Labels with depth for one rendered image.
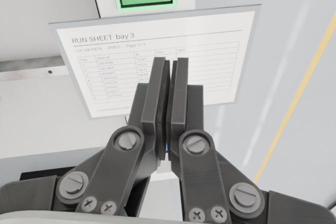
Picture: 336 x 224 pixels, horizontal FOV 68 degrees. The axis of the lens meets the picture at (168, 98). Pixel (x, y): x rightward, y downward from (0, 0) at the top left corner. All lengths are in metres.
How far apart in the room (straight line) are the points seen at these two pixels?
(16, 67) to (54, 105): 0.12
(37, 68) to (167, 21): 0.27
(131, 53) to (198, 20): 0.08
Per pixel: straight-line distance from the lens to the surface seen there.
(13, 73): 0.48
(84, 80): 0.31
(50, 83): 0.52
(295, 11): 1.60
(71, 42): 0.28
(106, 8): 0.26
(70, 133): 0.63
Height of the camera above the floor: 1.19
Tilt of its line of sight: 43 degrees down
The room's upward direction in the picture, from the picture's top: 171 degrees clockwise
